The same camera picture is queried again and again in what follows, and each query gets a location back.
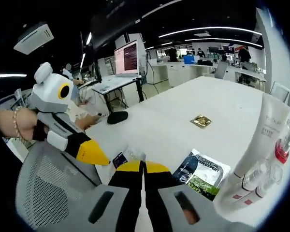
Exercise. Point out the black oval device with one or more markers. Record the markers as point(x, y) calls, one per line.
point(117, 117)

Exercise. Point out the dark green printed skincare sachet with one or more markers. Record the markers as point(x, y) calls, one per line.
point(200, 174)

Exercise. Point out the ceiling light strips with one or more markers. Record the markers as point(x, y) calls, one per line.
point(10, 75)

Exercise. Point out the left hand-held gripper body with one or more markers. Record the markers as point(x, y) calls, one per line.
point(50, 87)

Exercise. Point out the person's left hand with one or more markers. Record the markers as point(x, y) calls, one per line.
point(29, 125)

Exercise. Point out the gold foil skincare sachet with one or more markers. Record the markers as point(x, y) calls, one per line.
point(200, 121)

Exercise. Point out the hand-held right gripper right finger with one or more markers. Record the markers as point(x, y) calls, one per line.
point(157, 205)

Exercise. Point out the grey mesh office chair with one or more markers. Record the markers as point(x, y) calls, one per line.
point(50, 181)

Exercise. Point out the white frame chair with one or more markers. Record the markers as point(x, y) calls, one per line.
point(280, 93)

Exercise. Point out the black bag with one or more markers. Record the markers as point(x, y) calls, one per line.
point(205, 62)

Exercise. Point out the ceiling air conditioner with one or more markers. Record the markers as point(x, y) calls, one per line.
point(33, 38)

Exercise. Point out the small white skincare sachet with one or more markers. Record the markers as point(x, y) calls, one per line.
point(133, 154)

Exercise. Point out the black-legged laptop stand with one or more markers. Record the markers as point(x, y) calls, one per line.
point(139, 91)

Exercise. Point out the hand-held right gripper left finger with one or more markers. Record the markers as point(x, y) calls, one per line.
point(131, 205)

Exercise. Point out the blue storage box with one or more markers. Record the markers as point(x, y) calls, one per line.
point(189, 59)

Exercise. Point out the white office counter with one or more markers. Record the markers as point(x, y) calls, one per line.
point(178, 72)

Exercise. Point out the large red-collared skincare bottle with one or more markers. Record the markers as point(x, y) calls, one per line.
point(282, 152)

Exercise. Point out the open laptop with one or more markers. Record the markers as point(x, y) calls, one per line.
point(125, 58)

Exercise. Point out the white skincare tube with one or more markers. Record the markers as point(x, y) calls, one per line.
point(261, 135)

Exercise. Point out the grey high-back office chair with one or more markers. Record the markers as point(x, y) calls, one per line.
point(221, 71)

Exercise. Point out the black hanging display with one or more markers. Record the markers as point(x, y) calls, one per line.
point(108, 24)

